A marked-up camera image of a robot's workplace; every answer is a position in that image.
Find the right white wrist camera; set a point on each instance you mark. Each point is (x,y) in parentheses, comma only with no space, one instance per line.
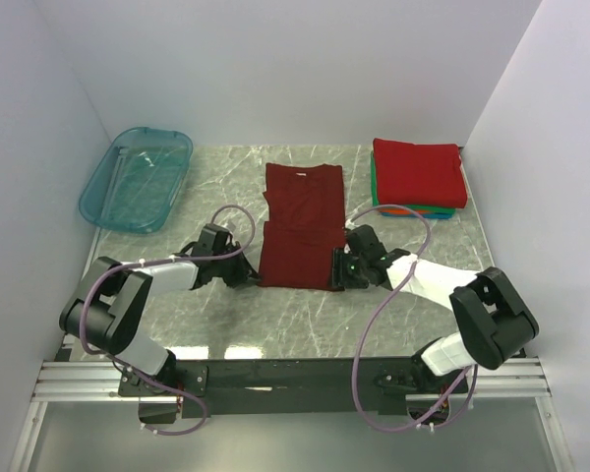
(350,225)

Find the blue transparent plastic bin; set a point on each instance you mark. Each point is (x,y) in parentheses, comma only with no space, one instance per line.
(134,186)

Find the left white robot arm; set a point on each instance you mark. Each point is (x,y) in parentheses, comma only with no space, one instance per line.
(107,306)

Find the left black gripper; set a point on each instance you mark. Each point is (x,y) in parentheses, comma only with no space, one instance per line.
(245,273)

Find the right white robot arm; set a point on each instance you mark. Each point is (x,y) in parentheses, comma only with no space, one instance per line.
(493,321)

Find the dark red t-shirt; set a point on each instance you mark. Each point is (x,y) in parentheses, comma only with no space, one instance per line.
(306,216)

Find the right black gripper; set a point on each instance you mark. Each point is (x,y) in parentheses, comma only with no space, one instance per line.
(339,277)

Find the folded blue t-shirt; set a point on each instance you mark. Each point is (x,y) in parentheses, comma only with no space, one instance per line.
(442,216)

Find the aluminium frame rail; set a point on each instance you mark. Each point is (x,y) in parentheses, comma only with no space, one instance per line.
(99,381)

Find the folded orange t-shirt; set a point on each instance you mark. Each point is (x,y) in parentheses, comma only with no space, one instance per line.
(398,210)

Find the folded red t-shirt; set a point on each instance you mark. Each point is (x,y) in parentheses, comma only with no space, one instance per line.
(416,174)

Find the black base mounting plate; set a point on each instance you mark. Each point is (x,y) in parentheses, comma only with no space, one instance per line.
(197,389)

